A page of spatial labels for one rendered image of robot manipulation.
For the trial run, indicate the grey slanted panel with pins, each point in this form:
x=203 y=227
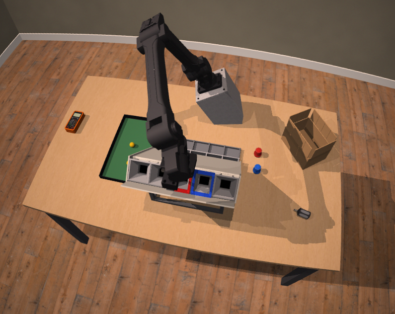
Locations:
x=220 y=159

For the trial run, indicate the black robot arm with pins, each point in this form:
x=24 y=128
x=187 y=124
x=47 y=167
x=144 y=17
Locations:
x=163 y=132

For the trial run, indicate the red plug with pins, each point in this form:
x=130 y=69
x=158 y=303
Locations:
x=258 y=152

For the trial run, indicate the red square frame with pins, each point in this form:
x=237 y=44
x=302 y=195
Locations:
x=184 y=190

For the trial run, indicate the blue round disc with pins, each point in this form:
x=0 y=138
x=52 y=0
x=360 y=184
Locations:
x=257 y=169

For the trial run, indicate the green tray with black rim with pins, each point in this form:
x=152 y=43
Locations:
x=131 y=129

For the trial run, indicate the blue square funnel band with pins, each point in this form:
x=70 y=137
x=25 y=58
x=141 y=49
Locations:
x=193 y=182

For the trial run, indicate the orange digital multimeter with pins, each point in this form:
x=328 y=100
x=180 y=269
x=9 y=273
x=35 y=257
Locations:
x=74 y=122

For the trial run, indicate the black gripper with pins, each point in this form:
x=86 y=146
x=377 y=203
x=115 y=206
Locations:
x=192 y=164

